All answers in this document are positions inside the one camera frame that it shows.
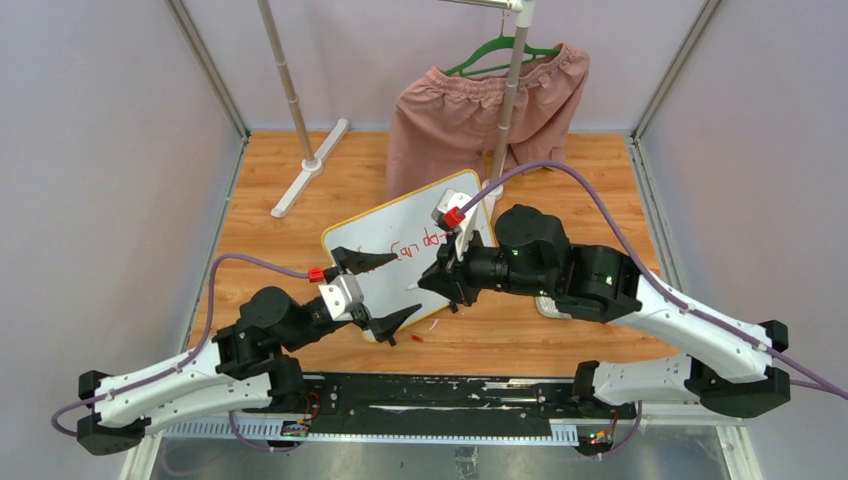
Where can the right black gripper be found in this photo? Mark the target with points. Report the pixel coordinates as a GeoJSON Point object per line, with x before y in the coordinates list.
{"type": "Point", "coordinates": [450, 276]}

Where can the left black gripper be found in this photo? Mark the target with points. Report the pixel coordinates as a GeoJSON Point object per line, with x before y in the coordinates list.
{"type": "Point", "coordinates": [385, 326]}

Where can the yellow framed whiteboard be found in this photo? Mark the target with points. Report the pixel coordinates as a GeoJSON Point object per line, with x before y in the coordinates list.
{"type": "Point", "coordinates": [403, 226]}

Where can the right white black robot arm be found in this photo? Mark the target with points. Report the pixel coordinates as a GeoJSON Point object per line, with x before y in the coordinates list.
{"type": "Point", "coordinates": [721, 363]}

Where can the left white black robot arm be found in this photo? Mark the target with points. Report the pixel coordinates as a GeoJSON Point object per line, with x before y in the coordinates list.
{"type": "Point", "coordinates": [246, 365]}

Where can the grey whiteboard eraser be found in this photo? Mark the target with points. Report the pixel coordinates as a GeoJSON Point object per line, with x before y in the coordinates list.
{"type": "Point", "coordinates": [547, 308]}

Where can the white clothes rack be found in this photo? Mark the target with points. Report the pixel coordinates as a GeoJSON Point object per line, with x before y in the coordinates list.
{"type": "Point", "coordinates": [444, 124]}

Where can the pink shorts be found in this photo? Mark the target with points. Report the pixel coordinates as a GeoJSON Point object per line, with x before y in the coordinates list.
{"type": "Point", "coordinates": [559, 92]}

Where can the green clothes hanger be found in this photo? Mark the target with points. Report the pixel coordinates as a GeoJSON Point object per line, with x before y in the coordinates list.
{"type": "Point", "coordinates": [502, 53]}

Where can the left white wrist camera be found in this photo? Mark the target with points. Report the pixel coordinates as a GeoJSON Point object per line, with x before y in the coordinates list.
{"type": "Point", "coordinates": [341, 297]}

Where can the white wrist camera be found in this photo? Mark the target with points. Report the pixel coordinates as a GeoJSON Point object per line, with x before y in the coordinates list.
{"type": "Point", "coordinates": [341, 297]}
{"type": "Point", "coordinates": [455, 214]}

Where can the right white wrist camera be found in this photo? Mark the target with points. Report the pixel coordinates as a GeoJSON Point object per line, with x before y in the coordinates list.
{"type": "Point", "coordinates": [455, 214]}

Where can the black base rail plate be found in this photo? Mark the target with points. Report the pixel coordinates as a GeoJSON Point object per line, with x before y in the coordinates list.
{"type": "Point", "coordinates": [439, 409]}

